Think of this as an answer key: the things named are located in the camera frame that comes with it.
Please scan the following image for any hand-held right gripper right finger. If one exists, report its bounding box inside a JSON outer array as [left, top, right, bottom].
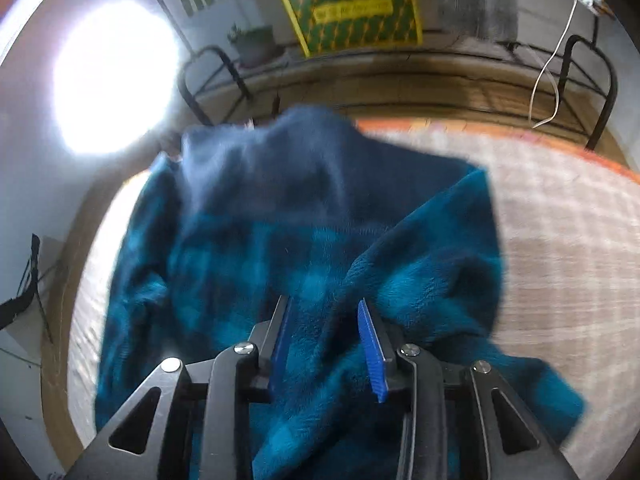
[[356, 297, 581, 480]]

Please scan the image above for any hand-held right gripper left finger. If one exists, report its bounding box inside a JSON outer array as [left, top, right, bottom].
[[65, 294, 293, 480]]

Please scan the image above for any blue plaid fleece shirt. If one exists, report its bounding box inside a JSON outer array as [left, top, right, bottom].
[[95, 104, 588, 480]]

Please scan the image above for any black metal clothes rack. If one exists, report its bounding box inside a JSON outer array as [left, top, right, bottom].
[[132, 0, 621, 151]]

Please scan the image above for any beige checked blanket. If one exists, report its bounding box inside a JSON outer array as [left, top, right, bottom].
[[65, 120, 640, 461]]

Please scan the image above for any black tripod stand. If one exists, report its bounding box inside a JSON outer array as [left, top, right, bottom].
[[0, 232, 53, 343]]

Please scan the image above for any dark plant pot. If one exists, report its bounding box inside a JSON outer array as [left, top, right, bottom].
[[227, 24, 288, 68]]

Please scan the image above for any yellow green patterned box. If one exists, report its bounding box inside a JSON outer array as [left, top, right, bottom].
[[275, 0, 425, 59]]

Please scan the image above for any bright ring light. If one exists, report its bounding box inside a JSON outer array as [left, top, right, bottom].
[[50, 0, 183, 158]]

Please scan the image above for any white lamp cable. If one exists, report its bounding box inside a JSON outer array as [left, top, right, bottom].
[[529, 0, 578, 129]]

